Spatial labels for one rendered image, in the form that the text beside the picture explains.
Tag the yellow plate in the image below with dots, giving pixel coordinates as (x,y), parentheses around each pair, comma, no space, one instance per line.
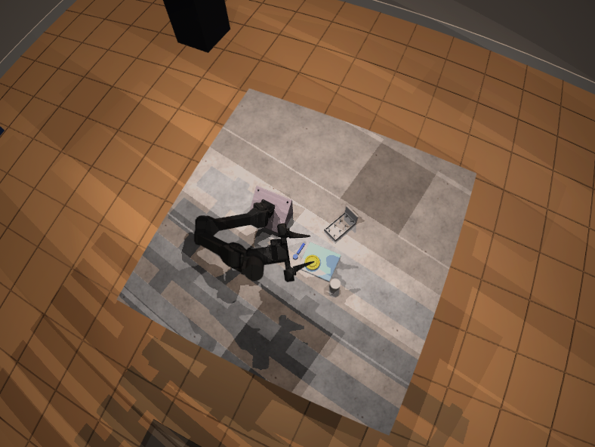
(316,263)

